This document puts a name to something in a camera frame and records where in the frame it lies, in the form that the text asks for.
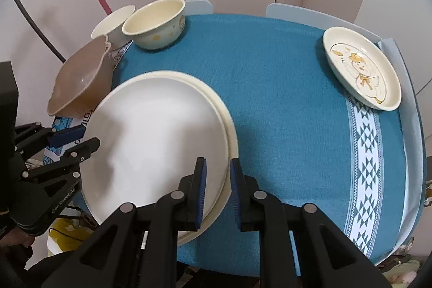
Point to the brown bowl with spout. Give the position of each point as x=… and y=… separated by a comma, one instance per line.
x=81, y=82

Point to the cream plate with yellow print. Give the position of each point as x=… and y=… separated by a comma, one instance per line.
x=357, y=68

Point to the blue tablecloth with white band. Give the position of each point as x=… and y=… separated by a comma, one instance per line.
x=287, y=105

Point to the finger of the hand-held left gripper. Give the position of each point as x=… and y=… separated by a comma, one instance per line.
x=84, y=148
x=67, y=135

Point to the cream bowl with yellow print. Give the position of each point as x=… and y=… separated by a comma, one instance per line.
x=158, y=35

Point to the large cream plate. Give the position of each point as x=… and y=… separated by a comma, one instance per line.
x=232, y=139

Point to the plain white bowl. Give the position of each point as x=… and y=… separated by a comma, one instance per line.
x=111, y=23

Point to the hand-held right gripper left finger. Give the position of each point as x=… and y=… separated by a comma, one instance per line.
x=201, y=193

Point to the large white plate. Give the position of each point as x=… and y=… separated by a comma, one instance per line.
x=152, y=139

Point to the green patterned blanket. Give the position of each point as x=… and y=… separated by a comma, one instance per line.
x=401, y=261

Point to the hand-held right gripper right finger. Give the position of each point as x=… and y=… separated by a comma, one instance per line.
x=236, y=193

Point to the pale chair back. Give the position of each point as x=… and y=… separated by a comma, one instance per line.
x=199, y=6

